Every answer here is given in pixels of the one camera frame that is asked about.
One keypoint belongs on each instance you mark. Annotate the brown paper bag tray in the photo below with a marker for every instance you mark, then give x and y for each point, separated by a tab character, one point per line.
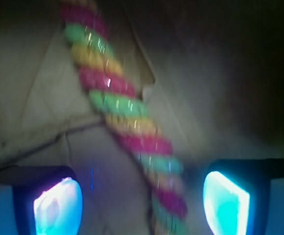
211	73

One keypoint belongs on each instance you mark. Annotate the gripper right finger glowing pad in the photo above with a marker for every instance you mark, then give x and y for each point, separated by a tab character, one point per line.
245	197

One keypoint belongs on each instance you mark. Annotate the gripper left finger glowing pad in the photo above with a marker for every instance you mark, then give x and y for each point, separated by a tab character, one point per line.
40	200

